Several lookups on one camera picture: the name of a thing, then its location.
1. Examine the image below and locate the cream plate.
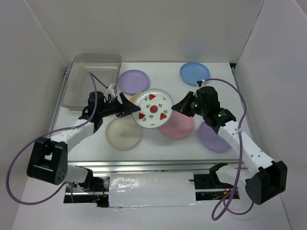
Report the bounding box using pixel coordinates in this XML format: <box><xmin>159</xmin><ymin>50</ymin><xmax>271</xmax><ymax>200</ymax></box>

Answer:
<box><xmin>106</xmin><ymin>115</ymin><xmax>142</xmax><ymax>150</ymax></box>

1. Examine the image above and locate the orange plate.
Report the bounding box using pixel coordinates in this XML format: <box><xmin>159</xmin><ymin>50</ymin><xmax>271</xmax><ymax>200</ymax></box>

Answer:
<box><xmin>130</xmin><ymin>92</ymin><xmax>141</xmax><ymax>103</ymax></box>

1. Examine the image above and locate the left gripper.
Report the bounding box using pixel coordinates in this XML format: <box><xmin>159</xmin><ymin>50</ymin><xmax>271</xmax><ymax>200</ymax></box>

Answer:
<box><xmin>99</xmin><ymin>92</ymin><xmax>141</xmax><ymax>118</ymax></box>

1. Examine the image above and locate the purple plate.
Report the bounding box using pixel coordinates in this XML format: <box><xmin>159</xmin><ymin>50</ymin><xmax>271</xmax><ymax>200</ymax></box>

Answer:
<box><xmin>199</xmin><ymin>122</ymin><xmax>231</xmax><ymax>153</ymax></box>
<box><xmin>118</xmin><ymin>69</ymin><xmax>150</xmax><ymax>94</ymax></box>

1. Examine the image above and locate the clear plastic bin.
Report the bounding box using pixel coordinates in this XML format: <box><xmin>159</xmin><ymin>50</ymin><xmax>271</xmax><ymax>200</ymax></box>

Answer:
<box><xmin>60</xmin><ymin>54</ymin><xmax>122</xmax><ymax>111</ymax></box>

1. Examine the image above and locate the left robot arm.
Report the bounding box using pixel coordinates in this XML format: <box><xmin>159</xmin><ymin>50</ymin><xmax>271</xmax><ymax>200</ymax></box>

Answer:
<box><xmin>26</xmin><ymin>92</ymin><xmax>141</xmax><ymax>191</ymax></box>

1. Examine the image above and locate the blue plate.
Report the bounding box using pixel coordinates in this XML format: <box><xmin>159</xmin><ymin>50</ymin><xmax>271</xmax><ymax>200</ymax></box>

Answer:
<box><xmin>179</xmin><ymin>62</ymin><xmax>211</xmax><ymax>85</ymax></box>

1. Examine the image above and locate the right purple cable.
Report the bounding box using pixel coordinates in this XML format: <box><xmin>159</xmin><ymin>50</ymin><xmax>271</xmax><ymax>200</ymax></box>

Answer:
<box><xmin>196</xmin><ymin>78</ymin><xmax>257</xmax><ymax>221</ymax></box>

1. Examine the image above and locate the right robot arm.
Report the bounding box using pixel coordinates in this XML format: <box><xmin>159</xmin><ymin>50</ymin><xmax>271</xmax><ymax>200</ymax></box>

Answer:
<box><xmin>172</xmin><ymin>86</ymin><xmax>287</xmax><ymax>205</ymax></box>

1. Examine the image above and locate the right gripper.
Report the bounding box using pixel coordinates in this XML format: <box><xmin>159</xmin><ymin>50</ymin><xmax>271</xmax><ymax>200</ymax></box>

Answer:
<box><xmin>172</xmin><ymin>91</ymin><xmax>208</xmax><ymax>117</ymax></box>

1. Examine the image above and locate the aluminium rail frame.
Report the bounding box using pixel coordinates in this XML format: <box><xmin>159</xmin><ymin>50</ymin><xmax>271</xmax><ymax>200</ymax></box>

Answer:
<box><xmin>67</xmin><ymin>160</ymin><xmax>240</xmax><ymax>173</ymax></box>

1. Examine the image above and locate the pink plate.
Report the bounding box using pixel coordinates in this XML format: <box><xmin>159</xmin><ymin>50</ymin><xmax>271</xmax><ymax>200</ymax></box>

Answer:
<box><xmin>158</xmin><ymin>111</ymin><xmax>195</xmax><ymax>139</ymax></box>

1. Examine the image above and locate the white watermelon pattern plate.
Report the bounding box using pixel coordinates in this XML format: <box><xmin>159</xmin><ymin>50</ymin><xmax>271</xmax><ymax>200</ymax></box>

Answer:
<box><xmin>132</xmin><ymin>89</ymin><xmax>173</xmax><ymax>129</ymax></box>

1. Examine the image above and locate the white front cover panel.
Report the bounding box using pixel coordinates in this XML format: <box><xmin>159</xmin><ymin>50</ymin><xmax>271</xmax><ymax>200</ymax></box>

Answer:
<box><xmin>108</xmin><ymin>172</ymin><xmax>197</xmax><ymax>207</ymax></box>

